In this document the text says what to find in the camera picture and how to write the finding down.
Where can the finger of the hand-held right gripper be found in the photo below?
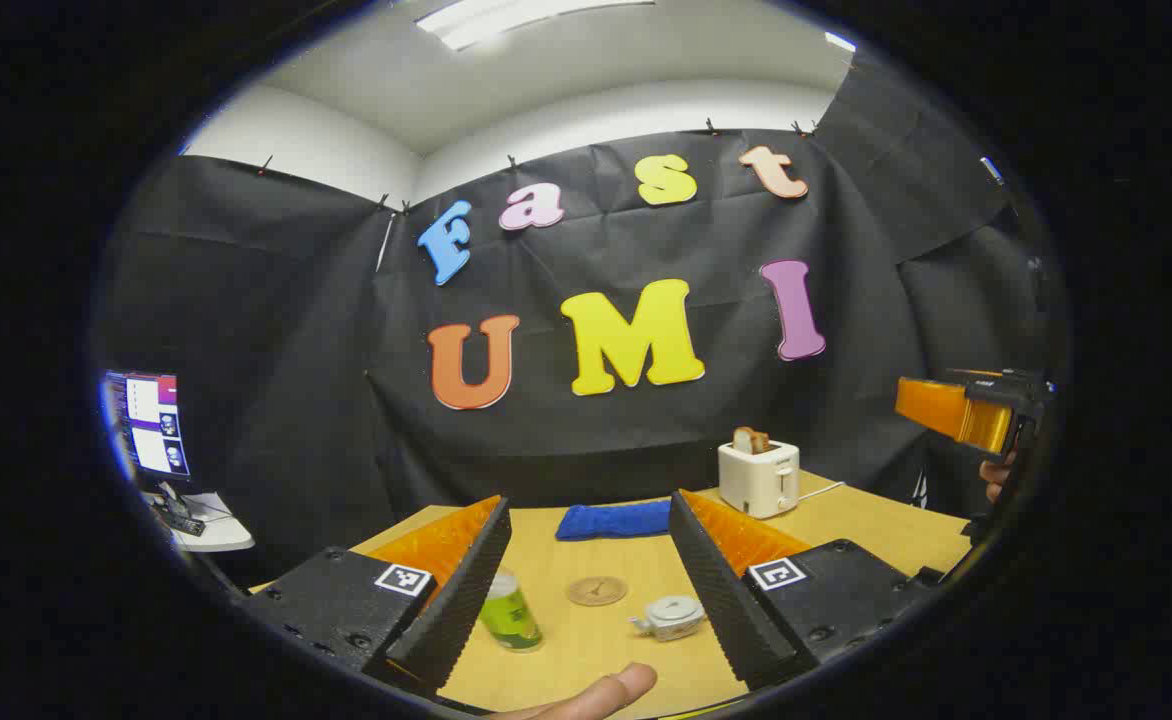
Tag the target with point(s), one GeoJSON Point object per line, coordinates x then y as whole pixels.
{"type": "Point", "coordinates": [936, 408]}

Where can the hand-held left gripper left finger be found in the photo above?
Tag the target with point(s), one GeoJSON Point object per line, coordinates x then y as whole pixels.
{"type": "Point", "coordinates": [461, 590]}

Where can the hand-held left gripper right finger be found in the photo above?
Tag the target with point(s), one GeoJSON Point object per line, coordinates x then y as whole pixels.
{"type": "Point", "coordinates": [721, 590]}

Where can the green label water bottle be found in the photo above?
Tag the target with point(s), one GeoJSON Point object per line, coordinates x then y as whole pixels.
{"type": "Point", "coordinates": [511, 615]}

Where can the round cork coaster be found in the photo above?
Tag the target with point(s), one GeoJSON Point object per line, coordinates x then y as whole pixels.
{"type": "Point", "coordinates": [596, 590]}

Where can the white toaster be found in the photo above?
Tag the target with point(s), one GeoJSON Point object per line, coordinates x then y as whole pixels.
{"type": "Point", "coordinates": [758, 480]}

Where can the blue towel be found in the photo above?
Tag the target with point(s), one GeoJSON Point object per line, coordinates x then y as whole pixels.
{"type": "Point", "coordinates": [614, 521]}

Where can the toast slice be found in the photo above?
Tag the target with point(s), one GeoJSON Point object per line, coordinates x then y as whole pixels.
{"type": "Point", "coordinates": [750, 440]}

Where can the white side table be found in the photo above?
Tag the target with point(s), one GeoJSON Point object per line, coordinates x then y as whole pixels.
{"type": "Point", "coordinates": [224, 530]}

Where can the black backdrop cloth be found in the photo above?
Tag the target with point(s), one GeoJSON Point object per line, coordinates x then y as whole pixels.
{"type": "Point", "coordinates": [306, 380]}

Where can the black keyboard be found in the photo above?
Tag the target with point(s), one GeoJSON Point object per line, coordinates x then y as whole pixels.
{"type": "Point", "coordinates": [179, 520]}

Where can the computer monitor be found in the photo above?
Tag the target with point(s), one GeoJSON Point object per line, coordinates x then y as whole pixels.
{"type": "Point", "coordinates": [154, 425]}

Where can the ceiling light panel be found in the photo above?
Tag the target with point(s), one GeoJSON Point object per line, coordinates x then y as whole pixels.
{"type": "Point", "coordinates": [516, 18]}

